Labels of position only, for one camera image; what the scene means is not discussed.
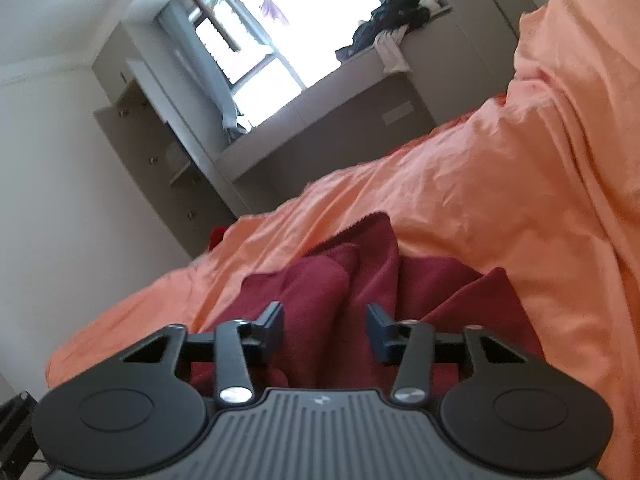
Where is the dark red long-sleeve shirt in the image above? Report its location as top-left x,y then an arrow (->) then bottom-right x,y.
203,212 -> 544,391

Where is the dark clothes pile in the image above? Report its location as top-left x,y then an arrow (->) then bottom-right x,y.
335,0 -> 431,62

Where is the red object beside bed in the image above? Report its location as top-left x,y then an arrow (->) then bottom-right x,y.
207,226 -> 227,252

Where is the open beige wardrobe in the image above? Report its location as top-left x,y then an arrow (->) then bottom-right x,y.
92,23 -> 248,256

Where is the orange duvet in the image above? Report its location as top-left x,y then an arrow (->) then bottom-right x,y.
46,0 -> 639,479

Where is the grey window bench cabinet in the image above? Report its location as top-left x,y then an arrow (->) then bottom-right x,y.
215,14 -> 449,216

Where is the tall beige closet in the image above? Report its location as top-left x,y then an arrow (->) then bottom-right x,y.
402,0 -> 536,110

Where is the white hanging garment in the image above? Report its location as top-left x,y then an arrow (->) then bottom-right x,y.
373,25 -> 410,75

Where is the window with open sash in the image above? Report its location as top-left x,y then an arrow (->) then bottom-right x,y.
190,0 -> 381,129

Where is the left grey curtain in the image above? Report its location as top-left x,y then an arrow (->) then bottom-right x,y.
156,0 -> 246,144

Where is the pink hanging garment outside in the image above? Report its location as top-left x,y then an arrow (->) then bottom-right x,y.
259,0 -> 288,24

